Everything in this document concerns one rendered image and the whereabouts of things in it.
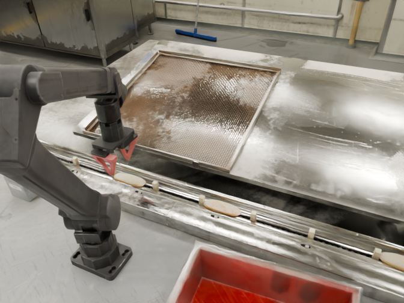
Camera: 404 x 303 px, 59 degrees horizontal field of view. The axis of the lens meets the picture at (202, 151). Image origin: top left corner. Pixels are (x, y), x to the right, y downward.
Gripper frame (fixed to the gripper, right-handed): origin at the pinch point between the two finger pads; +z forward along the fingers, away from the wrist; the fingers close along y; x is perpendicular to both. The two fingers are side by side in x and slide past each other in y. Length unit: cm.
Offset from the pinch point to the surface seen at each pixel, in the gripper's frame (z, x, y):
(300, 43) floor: 83, -17, -358
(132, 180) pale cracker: 5.2, 3.0, -0.6
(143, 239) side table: 9.6, 14.6, 13.1
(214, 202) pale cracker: 5.4, 27.2, -1.7
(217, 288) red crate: 9.5, 36.4, 18.3
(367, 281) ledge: 6, 65, 7
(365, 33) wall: 70, 49, -373
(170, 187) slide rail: 6.2, 13.5, -3.2
